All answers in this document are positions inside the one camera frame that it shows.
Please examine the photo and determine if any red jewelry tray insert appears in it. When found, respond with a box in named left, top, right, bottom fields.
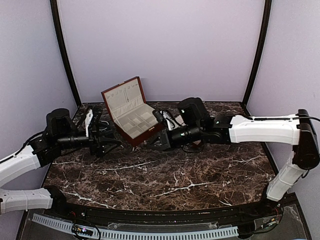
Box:
left=181, top=140, right=205, bottom=153

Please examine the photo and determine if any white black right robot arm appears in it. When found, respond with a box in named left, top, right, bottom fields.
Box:
left=152, top=97, right=320, bottom=217

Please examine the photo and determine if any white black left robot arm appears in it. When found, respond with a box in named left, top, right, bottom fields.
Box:
left=0, top=107, right=122, bottom=218

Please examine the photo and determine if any red open jewelry box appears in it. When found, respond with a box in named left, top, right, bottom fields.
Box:
left=101, top=76, right=164, bottom=147

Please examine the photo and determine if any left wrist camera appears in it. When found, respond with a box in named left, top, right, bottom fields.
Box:
left=84, top=105, right=103, bottom=138

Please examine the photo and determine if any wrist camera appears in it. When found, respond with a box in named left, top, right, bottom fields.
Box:
left=84, top=105, right=103, bottom=138
left=151, top=109, right=181, bottom=131

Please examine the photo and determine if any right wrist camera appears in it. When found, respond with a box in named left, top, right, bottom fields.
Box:
left=151, top=109, right=181, bottom=131

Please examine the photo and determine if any white slotted cable duct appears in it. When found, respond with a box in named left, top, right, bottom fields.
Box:
left=31, top=213, right=239, bottom=240

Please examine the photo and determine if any black left frame post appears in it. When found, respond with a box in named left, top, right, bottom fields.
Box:
left=49, top=0, right=82, bottom=108

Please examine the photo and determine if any black frame post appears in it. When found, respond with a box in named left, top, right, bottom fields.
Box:
left=241, top=0, right=273, bottom=109
left=49, top=0, right=82, bottom=108

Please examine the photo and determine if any black front table rail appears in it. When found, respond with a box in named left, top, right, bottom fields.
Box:
left=44, top=184, right=283, bottom=226

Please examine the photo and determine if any black right frame post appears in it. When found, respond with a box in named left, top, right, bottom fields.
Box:
left=241, top=0, right=273, bottom=109

